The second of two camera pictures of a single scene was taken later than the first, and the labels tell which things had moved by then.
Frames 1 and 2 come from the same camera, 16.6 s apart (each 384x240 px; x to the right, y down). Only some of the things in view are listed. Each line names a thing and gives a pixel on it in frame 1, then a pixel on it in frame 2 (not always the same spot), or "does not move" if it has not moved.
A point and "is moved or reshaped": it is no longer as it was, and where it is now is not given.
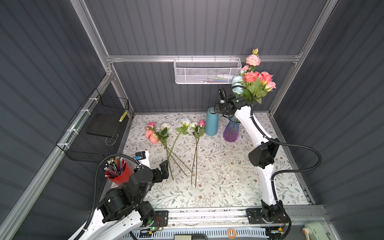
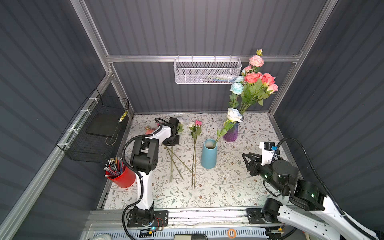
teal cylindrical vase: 211,127 to 209,154
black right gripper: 216,105 to 252,165
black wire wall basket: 95,131 does not move
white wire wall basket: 206,70 does not move
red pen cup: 117,170 does not move
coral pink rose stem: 253,87 does not move
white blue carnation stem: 237,80 does not move
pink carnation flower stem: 252,60 is moved or reshaped
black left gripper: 159,177 to 176,142
